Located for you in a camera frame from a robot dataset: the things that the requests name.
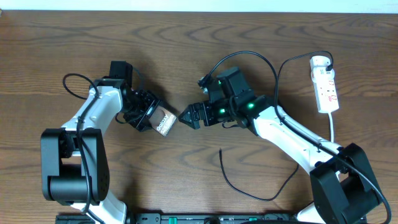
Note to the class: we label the white power strip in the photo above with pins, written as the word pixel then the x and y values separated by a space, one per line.
pixel 325 89

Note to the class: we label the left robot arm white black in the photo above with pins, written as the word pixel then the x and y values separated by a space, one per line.
pixel 74 166

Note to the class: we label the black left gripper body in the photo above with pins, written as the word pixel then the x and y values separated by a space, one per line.
pixel 140 107

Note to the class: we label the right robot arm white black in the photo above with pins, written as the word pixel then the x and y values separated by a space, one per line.
pixel 344 186

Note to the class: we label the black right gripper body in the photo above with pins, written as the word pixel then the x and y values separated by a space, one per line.
pixel 221 111

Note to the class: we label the white charger plug adapter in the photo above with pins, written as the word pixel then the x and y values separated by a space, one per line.
pixel 319 61

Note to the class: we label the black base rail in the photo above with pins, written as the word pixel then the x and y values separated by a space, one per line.
pixel 155 218

